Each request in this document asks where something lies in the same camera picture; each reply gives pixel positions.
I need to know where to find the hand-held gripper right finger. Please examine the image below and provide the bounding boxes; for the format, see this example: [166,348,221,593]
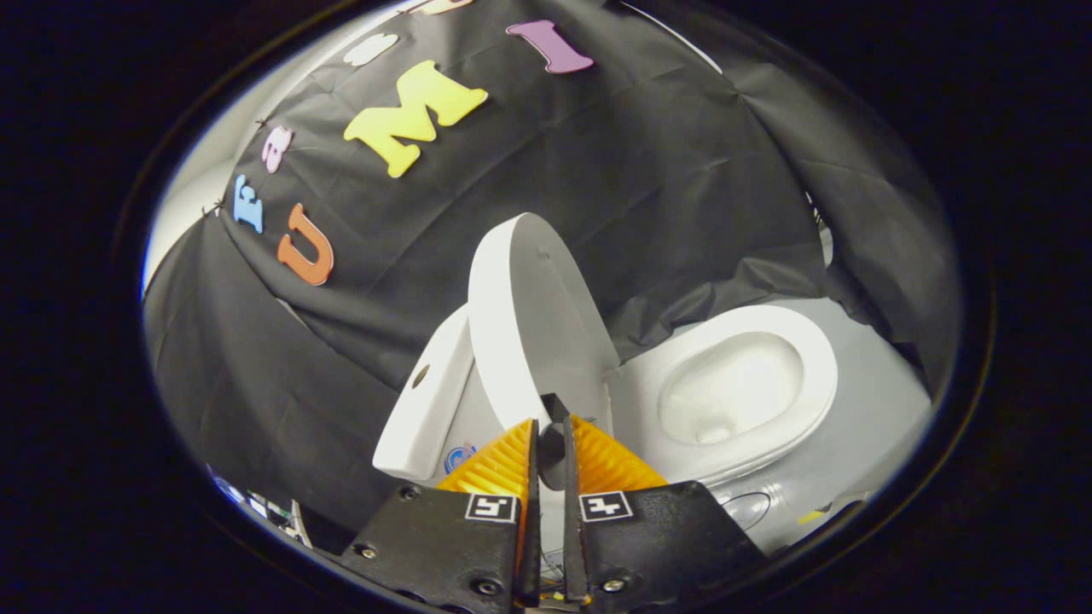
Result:
[542,393,769,611]

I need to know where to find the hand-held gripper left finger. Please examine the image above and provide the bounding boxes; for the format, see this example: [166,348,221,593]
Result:
[340,418,543,611]

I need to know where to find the pile of assorted items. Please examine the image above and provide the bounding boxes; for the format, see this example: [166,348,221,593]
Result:
[207,463,314,548]

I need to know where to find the black backdrop cloth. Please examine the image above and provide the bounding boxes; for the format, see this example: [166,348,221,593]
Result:
[142,0,966,536]

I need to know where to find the thin black cable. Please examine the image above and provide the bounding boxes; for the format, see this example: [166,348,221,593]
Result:
[719,490,774,532]

